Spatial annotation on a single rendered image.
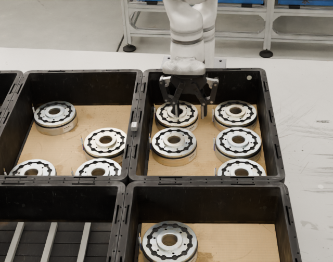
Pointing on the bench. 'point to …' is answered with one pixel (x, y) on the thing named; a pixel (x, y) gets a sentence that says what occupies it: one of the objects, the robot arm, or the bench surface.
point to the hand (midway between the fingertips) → (190, 111)
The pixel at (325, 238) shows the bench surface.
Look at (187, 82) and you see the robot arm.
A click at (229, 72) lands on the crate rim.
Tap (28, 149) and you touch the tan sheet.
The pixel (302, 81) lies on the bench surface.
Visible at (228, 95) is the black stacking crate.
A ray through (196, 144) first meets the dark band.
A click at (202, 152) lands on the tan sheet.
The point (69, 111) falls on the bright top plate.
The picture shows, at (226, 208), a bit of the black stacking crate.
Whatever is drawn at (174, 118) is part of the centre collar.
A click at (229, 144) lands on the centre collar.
